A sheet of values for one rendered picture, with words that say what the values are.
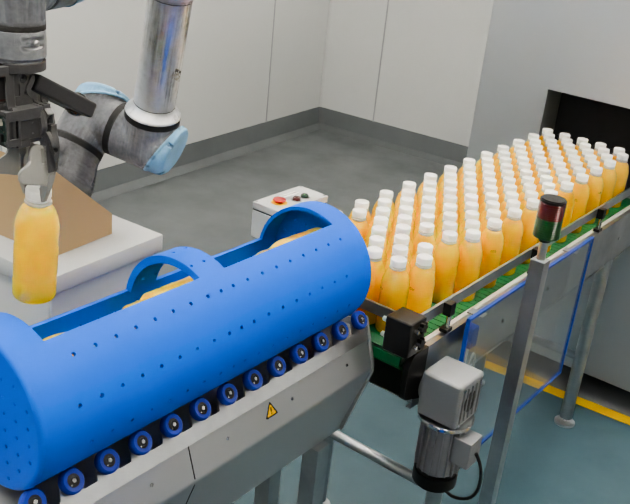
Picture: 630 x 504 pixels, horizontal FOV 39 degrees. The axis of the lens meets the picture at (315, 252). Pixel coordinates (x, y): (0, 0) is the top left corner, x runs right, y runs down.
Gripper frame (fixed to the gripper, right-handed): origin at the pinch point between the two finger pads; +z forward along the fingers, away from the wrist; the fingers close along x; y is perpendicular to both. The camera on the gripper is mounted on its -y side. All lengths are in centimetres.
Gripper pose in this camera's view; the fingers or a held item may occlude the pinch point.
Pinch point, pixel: (38, 188)
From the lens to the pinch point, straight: 141.1
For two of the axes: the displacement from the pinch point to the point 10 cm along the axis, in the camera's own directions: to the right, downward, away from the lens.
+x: 7.8, 3.2, -5.4
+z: -0.9, 9.1, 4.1
